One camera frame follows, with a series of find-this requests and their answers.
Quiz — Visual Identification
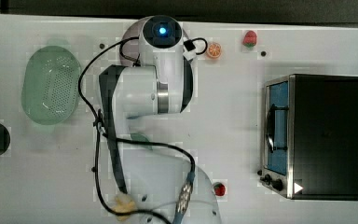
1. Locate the red strawberry toy near oven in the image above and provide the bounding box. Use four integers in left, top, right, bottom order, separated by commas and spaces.
213, 182, 226, 197

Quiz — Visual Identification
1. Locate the yellow banana toy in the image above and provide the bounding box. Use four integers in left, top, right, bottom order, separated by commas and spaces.
112, 193, 137, 213

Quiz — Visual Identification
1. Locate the silver toaster oven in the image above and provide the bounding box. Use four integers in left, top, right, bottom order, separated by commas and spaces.
257, 74, 358, 201

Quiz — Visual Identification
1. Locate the green perforated colander basket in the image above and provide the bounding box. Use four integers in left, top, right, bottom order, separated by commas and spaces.
21, 46, 81, 125

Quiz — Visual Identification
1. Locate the orange slice toy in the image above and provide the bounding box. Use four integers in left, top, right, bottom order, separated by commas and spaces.
206, 42, 222, 59

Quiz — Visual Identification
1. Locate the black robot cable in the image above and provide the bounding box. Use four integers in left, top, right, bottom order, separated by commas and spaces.
77, 36, 209, 224

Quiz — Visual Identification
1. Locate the green small cup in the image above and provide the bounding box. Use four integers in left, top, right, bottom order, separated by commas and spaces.
131, 133, 152, 150

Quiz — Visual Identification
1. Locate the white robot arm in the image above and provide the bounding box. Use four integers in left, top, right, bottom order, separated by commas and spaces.
97, 15, 222, 224

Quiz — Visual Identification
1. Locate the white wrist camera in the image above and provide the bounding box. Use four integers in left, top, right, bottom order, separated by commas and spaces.
184, 40, 196, 62

